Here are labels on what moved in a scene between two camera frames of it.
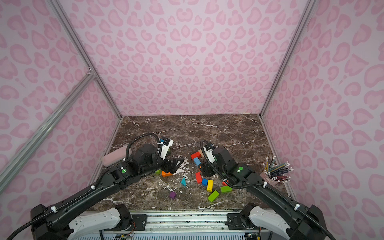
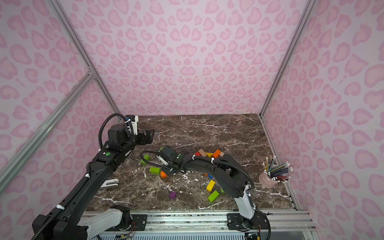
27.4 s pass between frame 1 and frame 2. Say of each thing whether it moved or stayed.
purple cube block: stayed
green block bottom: stayed
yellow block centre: stayed
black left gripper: moved
